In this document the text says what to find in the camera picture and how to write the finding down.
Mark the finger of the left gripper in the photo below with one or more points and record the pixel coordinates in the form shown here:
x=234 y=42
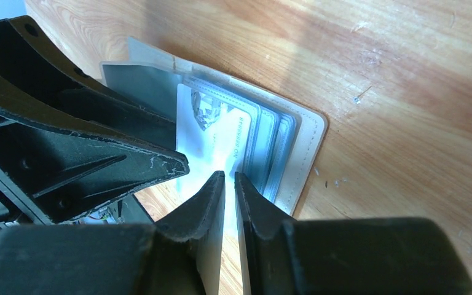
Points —
x=34 y=64
x=56 y=168

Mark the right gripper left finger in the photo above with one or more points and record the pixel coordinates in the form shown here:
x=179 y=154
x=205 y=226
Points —
x=178 y=254

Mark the white credit card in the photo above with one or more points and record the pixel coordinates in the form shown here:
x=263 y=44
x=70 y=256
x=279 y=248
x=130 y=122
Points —
x=213 y=136

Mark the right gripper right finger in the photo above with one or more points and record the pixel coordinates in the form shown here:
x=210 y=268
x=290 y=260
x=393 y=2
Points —
x=282 y=255

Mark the beige card holder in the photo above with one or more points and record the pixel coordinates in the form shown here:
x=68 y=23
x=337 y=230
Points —
x=284 y=136

